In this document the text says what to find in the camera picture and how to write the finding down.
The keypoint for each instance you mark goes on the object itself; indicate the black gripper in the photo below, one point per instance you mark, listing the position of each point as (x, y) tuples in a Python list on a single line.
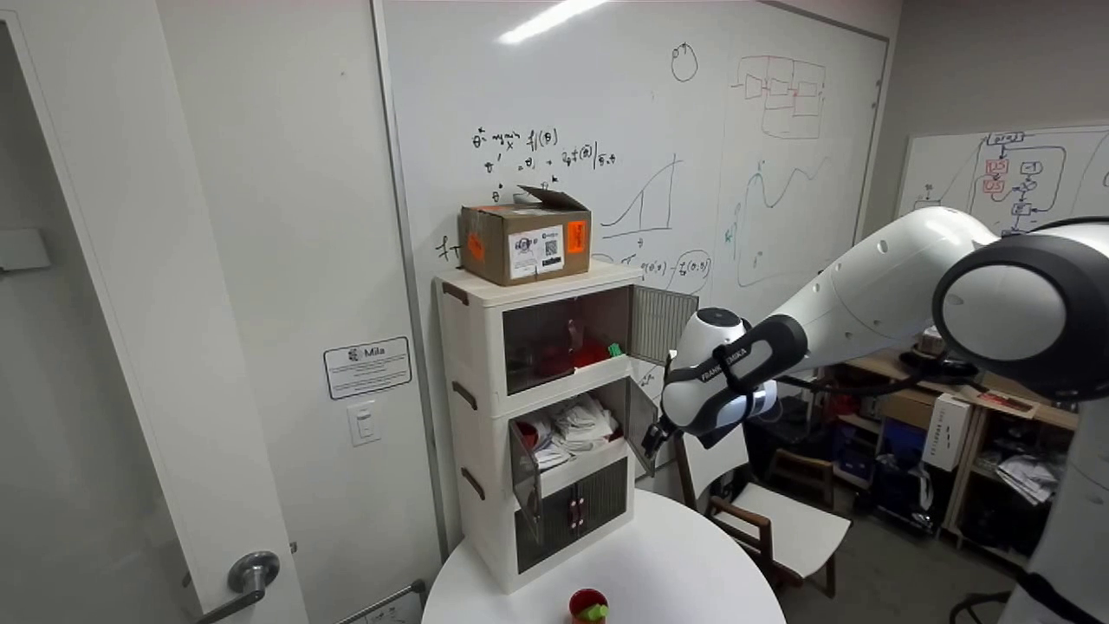
[(670, 438)]

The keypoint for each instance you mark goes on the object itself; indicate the dark translucent cabinet door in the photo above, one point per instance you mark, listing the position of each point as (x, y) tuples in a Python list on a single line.
[(537, 342), (638, 416), (548, 534), (525, 475), (651, 322), (603, 508)]

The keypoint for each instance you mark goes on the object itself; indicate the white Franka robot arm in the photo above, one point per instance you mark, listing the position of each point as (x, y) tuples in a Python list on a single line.
[(876, 288)]

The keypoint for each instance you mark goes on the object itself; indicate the white item in cabinet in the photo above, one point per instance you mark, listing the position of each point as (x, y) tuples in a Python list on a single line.
[(585, 419)]

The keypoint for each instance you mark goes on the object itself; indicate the red item in cabinet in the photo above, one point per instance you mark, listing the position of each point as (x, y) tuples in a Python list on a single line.
[(589, 351)]

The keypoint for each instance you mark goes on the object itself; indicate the white three-tier cabinet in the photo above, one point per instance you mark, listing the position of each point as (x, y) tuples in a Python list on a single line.
[(476, 382)]

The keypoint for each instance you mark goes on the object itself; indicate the small red cup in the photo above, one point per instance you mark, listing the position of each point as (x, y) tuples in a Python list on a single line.
[(529, 436)]

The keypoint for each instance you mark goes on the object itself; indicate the white wooden chair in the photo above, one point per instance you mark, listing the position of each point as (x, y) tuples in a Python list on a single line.
[(798, 531)]

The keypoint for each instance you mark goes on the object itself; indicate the red mug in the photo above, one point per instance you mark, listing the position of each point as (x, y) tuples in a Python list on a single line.
[(584, 602)]

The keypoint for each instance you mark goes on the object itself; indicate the green ball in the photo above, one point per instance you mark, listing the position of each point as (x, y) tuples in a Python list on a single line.
[(593, 615)]

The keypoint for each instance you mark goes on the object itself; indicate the brown cardboard box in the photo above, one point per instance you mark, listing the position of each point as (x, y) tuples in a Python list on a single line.
[(522, 245)]

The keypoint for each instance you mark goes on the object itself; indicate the white carton box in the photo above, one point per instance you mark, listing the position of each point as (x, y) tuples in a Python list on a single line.
[(948, 436)]

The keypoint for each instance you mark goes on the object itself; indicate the wooden shelf desk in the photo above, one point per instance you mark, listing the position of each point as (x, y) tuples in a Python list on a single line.
[(980, 419)]

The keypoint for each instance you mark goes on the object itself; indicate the stack of papers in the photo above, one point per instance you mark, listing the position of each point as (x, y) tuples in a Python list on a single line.
[(1027, 475)]

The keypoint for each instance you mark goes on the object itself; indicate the small framed whiteboard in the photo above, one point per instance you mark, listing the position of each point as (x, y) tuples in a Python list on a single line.
[(956, 174)]

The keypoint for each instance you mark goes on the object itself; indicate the white room door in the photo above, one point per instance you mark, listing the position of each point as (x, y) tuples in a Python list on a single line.
[(150, 300)]

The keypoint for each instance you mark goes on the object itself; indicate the white light switch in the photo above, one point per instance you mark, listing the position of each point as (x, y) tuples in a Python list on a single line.
[(366, 423)]

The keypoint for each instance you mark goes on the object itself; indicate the white wall sign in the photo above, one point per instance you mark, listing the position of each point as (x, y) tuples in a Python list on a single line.
[(369, 367)]

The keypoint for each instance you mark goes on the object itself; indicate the large wall whiteboard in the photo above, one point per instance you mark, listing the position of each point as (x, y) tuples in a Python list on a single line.
[(600, 80)]

